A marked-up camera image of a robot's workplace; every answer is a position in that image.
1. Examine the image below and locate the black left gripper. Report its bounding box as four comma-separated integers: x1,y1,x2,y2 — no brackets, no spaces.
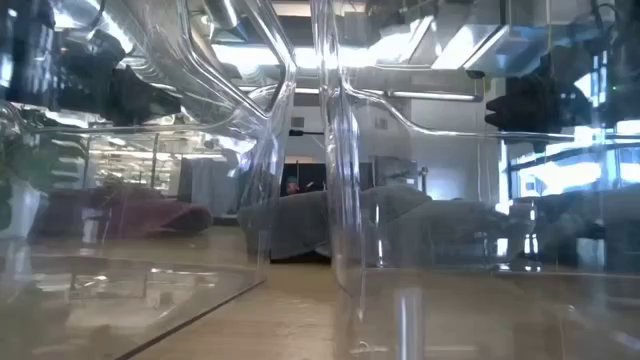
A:
57,28,182,127

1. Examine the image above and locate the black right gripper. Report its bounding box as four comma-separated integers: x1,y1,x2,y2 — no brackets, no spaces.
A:
483,47,593,152

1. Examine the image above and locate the black partition panel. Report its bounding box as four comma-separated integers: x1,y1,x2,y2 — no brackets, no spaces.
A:
280,162,377,197

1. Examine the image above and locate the clear plastic tray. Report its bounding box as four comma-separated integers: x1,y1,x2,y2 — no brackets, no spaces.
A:
309,0,640,360
0,0,299,360

